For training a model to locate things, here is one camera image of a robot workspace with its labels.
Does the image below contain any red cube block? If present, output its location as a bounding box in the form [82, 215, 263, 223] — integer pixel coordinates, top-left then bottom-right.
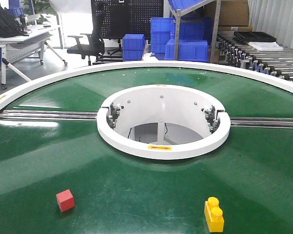
[56, 189, 75, 212]

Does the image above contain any yellow two-stud toy brick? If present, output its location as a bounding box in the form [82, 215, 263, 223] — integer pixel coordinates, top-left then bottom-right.
[204, 196, 225, 233]

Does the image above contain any yellow arrow sticker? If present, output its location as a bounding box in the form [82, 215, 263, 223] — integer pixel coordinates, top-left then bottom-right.
[148, 145, 172, 151]

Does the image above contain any blue crate stack left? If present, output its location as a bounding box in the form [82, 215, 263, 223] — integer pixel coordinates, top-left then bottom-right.
[123, 34, 146, 61]

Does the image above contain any blue crate stack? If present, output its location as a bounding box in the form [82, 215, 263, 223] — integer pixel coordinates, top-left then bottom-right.
[123, 34, 146, 61]
[150, 18, 174, 54]

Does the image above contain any blue crate front right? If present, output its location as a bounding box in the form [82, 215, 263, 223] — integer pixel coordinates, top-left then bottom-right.
[165, 39, 209, 62]

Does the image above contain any black office chair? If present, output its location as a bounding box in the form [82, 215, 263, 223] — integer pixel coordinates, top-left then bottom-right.
[67, 12, 105, 66]

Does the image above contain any blue crate stack middle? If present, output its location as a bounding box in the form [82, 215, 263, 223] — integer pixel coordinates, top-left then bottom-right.
[150, 18, 174, 54]

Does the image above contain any black pegboard panel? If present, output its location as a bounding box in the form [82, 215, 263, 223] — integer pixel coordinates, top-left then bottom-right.
[102, 0, 164, 40]

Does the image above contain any right steel roller bar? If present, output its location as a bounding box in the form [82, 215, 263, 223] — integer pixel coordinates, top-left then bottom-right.
[230, 117, 293, 129]

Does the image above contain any steel roller bar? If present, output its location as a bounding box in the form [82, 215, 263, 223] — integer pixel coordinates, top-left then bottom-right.
[0, 110, 98, 121]
[230, 117, 293, 129]

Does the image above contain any metal shelf rack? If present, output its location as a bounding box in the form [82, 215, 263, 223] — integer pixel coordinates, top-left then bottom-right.
[165, 0, 221, 63]

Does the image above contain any black tray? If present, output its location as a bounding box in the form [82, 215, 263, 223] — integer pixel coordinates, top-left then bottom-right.
[234, 31, 276, 43]

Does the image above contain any cardboard box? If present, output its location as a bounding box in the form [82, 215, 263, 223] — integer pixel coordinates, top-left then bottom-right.
[218, 0, 253, 31]

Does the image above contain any white flat tray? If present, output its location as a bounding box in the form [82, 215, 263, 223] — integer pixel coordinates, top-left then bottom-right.
[248, 41, 284, 52]

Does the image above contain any left steel roller bar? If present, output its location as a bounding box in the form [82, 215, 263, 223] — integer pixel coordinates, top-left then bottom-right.
[0, 110, 98, 121]

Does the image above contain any white office desk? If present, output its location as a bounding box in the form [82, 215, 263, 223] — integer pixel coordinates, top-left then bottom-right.
[0, 25, 60, 90]

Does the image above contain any roller conveyor line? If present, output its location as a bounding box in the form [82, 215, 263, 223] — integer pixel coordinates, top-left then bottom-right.
[217, 31, 293, 82]

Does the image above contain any black backpack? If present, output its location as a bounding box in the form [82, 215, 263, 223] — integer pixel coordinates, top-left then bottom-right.
[0, 5, 22, 38]

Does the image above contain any white inner conveyor ring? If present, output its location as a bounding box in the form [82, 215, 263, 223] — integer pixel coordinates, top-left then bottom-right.
[96, 84, 231, 161]

